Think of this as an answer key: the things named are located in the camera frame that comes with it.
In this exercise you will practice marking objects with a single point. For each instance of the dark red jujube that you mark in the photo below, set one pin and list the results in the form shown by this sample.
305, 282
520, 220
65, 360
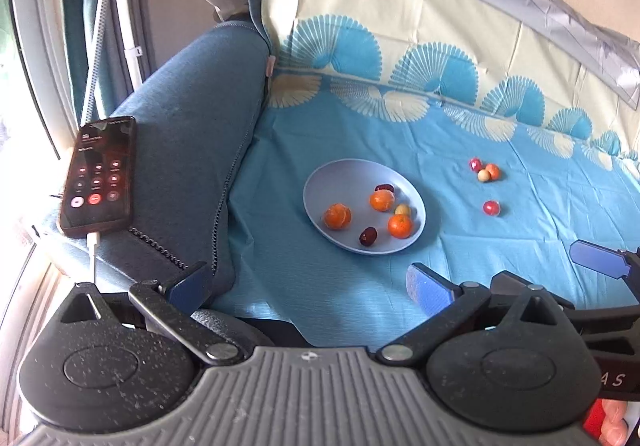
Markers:
368, 236
384, 188

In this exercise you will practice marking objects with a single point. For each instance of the dark green curtain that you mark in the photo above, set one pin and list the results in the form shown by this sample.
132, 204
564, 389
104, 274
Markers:
80, 1

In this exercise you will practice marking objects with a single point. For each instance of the white window frame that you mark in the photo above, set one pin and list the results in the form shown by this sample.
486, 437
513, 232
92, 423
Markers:
35, 26

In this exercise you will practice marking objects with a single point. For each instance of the beige longan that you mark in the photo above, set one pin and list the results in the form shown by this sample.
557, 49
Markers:
483, 176
402, 210

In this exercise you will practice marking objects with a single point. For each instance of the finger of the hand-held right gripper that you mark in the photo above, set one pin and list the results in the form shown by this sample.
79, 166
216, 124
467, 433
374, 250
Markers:
595, 253
505, 279

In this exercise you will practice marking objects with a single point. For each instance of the plastic-wrapped orange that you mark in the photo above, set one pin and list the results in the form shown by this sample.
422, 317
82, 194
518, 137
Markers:
337, 217

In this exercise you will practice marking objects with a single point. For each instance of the light blue plate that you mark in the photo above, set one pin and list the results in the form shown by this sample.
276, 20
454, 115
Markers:
340, 181

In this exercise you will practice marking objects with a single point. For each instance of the person's right hand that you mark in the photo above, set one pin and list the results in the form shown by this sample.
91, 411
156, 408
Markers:
614, 421

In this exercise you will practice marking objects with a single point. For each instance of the blue fan-print cloth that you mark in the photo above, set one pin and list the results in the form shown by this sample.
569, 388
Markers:
350, 126

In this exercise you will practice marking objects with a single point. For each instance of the small orange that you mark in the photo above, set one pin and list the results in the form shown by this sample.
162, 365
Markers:
493, 171
382, 201
400, 226

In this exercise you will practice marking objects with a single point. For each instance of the black smartphone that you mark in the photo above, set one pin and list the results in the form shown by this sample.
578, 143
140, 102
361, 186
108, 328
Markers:
97, 176

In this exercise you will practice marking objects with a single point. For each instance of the pink sofa tag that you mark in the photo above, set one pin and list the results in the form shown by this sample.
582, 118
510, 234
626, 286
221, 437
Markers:
270, 66

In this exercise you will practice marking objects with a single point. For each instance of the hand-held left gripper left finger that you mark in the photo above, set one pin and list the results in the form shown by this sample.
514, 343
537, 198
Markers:
192, 283

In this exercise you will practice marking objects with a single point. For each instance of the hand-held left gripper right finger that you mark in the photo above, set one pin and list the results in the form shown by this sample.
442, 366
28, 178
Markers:
429, 288

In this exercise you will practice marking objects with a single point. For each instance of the red cherry tomato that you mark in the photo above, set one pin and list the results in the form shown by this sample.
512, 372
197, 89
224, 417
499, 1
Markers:
475, 164

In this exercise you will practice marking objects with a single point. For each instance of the plastic-wrapped cherry tomato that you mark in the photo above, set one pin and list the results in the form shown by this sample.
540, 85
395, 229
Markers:
491, 208

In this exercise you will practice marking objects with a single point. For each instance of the white pipe with clip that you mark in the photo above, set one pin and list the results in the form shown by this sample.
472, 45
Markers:
129, 26

